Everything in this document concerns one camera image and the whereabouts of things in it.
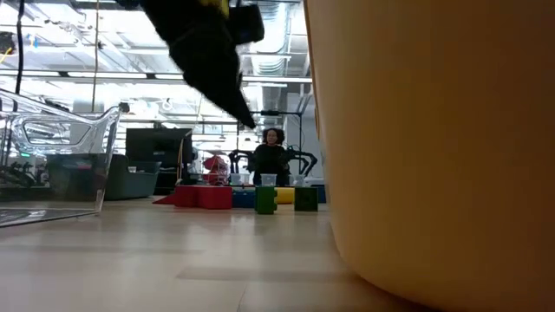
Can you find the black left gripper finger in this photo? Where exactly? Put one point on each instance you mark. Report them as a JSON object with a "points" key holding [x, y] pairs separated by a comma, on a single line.
{"points": [[212, 69]]}

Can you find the red toy block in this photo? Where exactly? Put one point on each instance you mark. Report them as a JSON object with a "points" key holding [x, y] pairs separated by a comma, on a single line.
{"points": [[167, 200], [187, 197], [216, 198]]}

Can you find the blue toy block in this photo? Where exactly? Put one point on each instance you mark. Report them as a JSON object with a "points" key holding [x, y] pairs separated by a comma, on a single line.
{"points": [[321, 195], [243, 199]]}

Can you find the small green toy block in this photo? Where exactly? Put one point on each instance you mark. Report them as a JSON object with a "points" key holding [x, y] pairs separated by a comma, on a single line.
{"points": [[306, 199], [265, 201]]}

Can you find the yellow cylinder toy block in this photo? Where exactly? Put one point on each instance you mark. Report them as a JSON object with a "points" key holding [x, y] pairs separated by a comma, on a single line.
{"points": [[285, 196]]}

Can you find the black background robot arm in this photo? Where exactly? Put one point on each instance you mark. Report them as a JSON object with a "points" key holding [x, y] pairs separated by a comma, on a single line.
{"points": [[305, 160], [238, 158]]}

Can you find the yellow label tag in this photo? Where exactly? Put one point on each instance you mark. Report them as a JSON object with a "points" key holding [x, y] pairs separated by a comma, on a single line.
{"points": [[221, 5]]}

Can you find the long ceiling strip light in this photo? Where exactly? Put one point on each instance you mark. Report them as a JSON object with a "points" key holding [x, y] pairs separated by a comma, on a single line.
{"points": [[108, 75]]}

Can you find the black computer monitor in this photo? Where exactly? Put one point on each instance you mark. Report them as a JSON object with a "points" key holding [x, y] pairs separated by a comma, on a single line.
{"points": [[156, 145]]}

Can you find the red background object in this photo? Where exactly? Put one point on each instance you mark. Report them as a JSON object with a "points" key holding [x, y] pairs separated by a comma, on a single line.
{"points": [[215, 167]]}

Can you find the person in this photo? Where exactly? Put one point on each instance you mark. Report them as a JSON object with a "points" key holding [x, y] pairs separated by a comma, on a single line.
{"points": [[271, 160]]}

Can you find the small clear plastic container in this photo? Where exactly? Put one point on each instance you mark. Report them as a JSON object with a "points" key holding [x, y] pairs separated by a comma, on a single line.
{"points": [[268, 180], [239, 179], [299, 180]]}

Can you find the teal plastic bin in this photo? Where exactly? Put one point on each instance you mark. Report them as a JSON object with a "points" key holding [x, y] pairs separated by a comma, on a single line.
{"points": [[130, 186]]}

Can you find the clear plastic bin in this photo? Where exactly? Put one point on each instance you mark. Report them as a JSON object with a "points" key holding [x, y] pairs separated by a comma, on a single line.
{"points": [[102, 173]]}

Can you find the yellow plastic bin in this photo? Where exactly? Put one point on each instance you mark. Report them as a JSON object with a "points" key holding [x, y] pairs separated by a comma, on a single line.
{"points": [[433, 151]]}

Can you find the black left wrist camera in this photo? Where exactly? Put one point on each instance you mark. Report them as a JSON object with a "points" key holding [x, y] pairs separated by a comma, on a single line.
{"points": [[246, 24]]}

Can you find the silver ventilation duct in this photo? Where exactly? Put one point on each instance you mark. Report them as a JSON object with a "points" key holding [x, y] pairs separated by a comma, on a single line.
{"points": [[273, 60]]}

